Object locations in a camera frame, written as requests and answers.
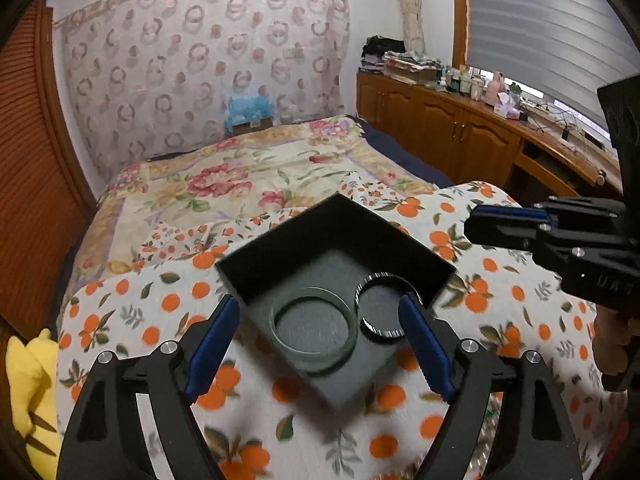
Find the stack of folded clothes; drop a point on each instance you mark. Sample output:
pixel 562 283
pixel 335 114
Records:
pixel 400 62

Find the wooden window frame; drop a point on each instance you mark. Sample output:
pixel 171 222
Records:
pixel 460 10

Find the orange fruit print cloth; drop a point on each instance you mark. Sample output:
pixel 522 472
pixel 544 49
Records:
pixel 525 340

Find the yellow plush toy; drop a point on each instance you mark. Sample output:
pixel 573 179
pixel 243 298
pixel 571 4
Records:
pixel 30 385

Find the green jade bangle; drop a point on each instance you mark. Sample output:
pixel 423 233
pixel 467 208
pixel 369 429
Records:
pixel 320 366

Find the blue wrapping bundle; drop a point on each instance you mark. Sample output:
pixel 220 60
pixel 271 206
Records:
pixel 247 107

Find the long wooden cabinet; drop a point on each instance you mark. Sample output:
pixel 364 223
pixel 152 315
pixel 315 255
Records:
pixel 440 115

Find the brown slatted wardrobe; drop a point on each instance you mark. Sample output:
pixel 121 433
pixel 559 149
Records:
pixel 30 160

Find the row of toiletry bottles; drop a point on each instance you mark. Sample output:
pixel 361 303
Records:
pixel 465 82

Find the pink bottle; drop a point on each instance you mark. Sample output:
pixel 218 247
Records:
pixel 495 87

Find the person's right hand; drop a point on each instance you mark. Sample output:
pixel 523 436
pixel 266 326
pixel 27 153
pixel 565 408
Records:
pixel 610 340

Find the circle pattern sheer curtain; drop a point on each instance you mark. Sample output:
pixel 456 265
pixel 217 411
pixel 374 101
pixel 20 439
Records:
pixel 175 60

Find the dark blue bed sheet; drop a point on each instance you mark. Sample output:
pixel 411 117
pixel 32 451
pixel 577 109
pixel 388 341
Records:
pixel 400 155

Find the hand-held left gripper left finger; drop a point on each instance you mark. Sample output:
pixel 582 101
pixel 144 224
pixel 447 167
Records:
pixel 215 345

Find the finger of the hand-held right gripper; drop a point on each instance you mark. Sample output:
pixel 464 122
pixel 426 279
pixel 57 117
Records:
pixel 500 235
pixel 505 214

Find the pink tissue box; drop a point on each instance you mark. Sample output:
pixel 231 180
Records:
pixel 507 109

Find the beige tied curtain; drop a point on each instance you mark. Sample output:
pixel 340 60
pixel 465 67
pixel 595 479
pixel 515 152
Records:
pixel 412 10

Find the black square box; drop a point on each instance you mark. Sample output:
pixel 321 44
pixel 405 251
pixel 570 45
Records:
pixel 300 240

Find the grey window blind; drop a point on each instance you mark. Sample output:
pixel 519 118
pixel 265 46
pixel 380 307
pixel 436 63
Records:
pixel 540 25

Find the small cardboard box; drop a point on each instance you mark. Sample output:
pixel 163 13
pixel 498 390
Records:
pixel 252 126

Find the black and white bangle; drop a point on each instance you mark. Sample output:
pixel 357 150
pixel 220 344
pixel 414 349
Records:
pixel 382 335

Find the floral blanket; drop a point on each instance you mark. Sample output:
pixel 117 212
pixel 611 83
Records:
pixel 240 160

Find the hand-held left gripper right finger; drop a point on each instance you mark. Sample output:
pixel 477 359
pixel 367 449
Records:
pixel 425 345

